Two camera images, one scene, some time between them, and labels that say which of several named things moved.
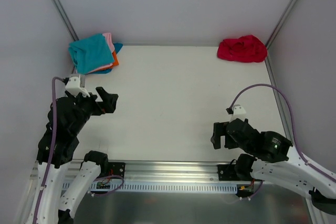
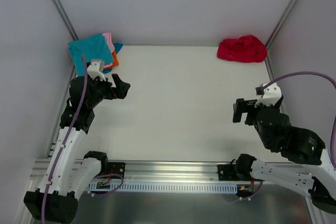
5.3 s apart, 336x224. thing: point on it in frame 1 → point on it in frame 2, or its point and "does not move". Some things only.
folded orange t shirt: [115, 63] does not move
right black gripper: [223, 132] → [248, 111]
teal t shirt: [91, 54] does not move
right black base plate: [227, 172] does not move
